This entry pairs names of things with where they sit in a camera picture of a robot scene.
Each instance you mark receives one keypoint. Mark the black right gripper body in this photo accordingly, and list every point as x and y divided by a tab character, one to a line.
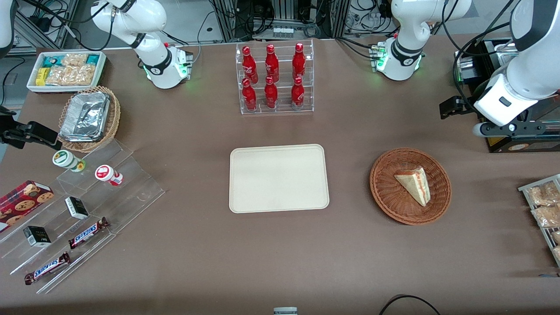
12	132

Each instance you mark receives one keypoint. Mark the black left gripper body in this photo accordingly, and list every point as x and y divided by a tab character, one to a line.
469	107

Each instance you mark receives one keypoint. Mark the triangle sandwich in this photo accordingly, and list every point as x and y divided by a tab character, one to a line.
415	186

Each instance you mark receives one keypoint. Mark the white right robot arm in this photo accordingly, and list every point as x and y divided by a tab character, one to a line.
148	26

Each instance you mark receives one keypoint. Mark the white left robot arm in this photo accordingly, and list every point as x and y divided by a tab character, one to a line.
525	65

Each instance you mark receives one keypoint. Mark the light wicker basket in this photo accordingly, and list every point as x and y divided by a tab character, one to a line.
113	122

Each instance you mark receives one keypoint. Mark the brown round wicker basket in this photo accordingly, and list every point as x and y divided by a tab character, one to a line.
389	192

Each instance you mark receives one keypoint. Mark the cream plastic tray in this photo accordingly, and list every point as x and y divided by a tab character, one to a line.
278	178

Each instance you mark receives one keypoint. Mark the green lid yogurt cup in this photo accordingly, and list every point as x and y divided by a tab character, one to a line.
64	159

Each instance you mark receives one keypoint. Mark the aluminium foil containers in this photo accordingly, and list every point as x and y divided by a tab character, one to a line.
85	116

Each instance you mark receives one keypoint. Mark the yellow snack pack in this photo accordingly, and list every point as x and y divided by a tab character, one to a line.
41	76

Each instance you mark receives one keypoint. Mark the large clear cracker bag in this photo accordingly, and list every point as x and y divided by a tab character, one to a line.
72	75

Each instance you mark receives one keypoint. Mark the red cookie box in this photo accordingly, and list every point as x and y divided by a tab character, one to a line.
22	203

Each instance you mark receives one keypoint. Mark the red lid yogurt cup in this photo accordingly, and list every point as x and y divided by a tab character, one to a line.
105	173

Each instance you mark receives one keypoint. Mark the teal snack pack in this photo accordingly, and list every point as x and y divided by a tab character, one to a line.
93	59
50	61

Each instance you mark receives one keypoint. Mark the small black box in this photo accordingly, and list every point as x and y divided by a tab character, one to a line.
36	236
77	208

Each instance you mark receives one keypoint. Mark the white rectangular snack bin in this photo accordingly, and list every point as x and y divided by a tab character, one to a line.
100	70

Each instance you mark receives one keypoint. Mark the clear acrylic step shelf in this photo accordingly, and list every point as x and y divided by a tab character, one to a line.
131	192

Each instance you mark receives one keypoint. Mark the Snickers chocolate bar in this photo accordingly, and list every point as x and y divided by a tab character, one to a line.
87	233
47	268

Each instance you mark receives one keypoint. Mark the clear bag of pastries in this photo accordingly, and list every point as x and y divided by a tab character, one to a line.
556	237
544	194
547	216

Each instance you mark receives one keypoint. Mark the red cola bottle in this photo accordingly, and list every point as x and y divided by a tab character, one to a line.
271	94
249	96
299	61
297	92
249	65
271	63

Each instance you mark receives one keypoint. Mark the clear acrylic bottle rack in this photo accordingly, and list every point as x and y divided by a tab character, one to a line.
276	107

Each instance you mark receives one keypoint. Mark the small grey device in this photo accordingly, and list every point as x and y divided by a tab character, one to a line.
285	311

